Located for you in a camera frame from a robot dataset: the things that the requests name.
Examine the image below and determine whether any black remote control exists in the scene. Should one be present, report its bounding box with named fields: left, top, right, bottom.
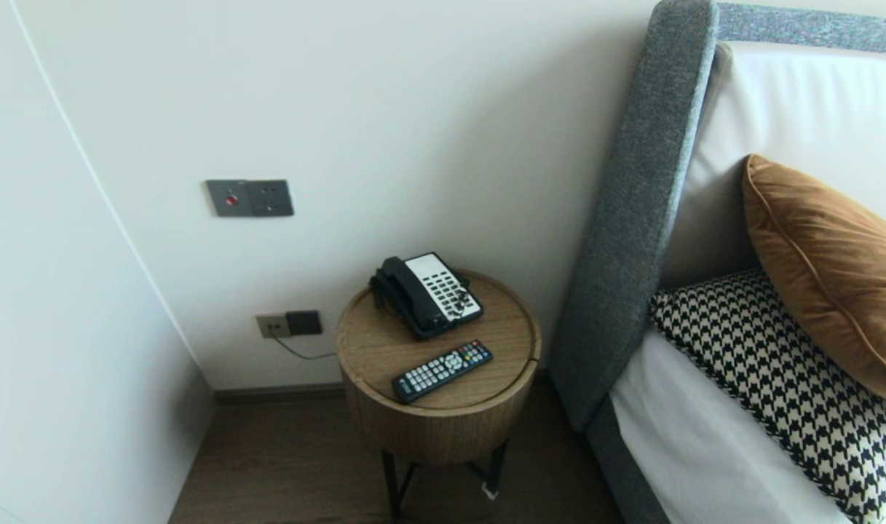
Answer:
left=391, top=339, right=494, bottom=405

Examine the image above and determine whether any black and white telephone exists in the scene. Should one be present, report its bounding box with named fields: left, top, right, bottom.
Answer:
left=373, top=252, right=485, bottom=341

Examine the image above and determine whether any black telephone handset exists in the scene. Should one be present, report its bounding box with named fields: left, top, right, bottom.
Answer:
left=379, top=257, right=451, bottom=332

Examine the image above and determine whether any dark grey power socket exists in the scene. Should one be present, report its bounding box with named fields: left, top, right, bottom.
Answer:
left=285, top=310, right=323, bottom=336

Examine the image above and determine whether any brown skirting board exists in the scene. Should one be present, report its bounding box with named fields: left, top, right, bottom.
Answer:
left=213, top=384, right=346, bottom=406

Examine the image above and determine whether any white bed sheet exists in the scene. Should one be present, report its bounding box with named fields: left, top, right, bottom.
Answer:
left=609, top=327, right=880, bottom=524

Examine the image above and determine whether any black white houndstooth pillow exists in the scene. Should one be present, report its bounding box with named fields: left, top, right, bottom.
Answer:
left=650, top=268, right=886, bottom=524

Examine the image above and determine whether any white padded headboard cushion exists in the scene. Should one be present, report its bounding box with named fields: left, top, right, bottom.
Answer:
left=661, top=40, right=886, bottom=288

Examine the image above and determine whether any brown velvet pillow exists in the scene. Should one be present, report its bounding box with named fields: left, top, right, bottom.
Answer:
left=741, top=154, right=886, bottom=407

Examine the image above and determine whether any thin black wall cable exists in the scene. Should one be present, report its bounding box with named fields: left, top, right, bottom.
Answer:
left=271, top=331, right=339, bottom=362

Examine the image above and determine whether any grey wall outlet plate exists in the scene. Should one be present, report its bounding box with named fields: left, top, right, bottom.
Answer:
left=250, top=180, right=295, bottom=217

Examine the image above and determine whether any grey switch plate red button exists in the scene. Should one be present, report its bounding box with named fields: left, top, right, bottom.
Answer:
left=206, top=180, right=254, bottom=218

